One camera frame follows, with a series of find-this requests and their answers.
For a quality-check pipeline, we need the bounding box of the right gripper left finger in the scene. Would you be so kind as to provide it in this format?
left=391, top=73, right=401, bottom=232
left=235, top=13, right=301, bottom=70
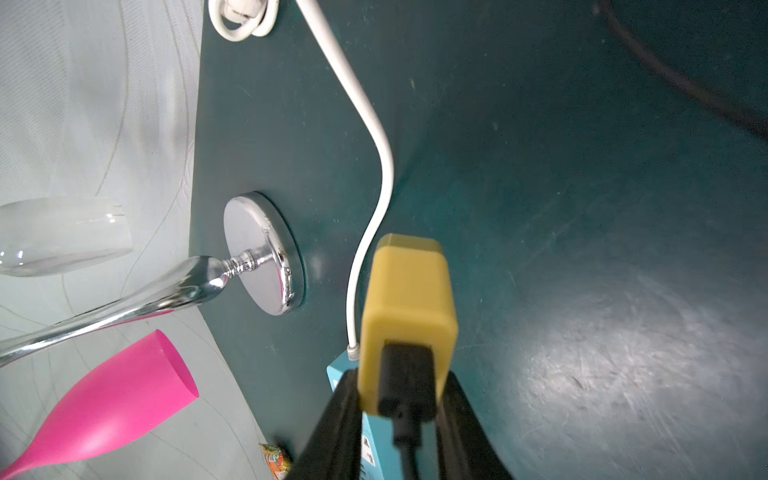
left=286, top=369, right=363, bottom=480

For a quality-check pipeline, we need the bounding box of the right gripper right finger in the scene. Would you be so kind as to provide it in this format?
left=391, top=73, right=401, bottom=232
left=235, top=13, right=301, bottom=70
left=435, top=372, right=514, bottom=480

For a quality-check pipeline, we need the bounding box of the light blue power strip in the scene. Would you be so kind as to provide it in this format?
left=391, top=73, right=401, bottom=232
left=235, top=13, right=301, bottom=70
left=326, top=352, right=439, bottom=480

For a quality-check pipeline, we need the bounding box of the yellow USB plug adapter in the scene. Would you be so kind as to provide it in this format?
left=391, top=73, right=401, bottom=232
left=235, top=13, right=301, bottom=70
left=357, top=234, right=459, bottom=416

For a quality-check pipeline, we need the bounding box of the orange snack packet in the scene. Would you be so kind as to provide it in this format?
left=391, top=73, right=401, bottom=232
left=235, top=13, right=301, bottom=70
left=260, top=444, right=292, bottom=480

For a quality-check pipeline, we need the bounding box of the chrome glass holder stand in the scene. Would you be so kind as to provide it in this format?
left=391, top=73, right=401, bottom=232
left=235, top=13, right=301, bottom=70
left=1, top=192, right=305, bottom=366

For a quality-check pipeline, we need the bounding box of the pink plastic wine glass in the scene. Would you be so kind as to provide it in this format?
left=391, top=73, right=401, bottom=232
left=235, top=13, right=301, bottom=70
left=1, top=330, right=199, bottom=479

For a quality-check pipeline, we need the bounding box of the clear wine glass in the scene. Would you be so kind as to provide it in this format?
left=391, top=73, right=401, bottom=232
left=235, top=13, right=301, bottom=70
left=1, top=197, right=133, bottom=277

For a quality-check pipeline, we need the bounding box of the black orange fan USB cable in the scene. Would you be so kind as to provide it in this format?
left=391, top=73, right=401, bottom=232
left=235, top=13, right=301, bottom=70
left=376, top=341, right=438, bottom=480

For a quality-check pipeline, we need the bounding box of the black blue fan USB cable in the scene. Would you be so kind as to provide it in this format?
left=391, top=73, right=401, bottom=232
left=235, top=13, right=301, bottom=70
left=593, top=0, right=768, bottom=140

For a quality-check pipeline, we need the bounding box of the white power strip cable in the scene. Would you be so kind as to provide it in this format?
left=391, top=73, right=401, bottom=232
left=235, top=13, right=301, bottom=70
left=207, top=0, right=396, bottom=362

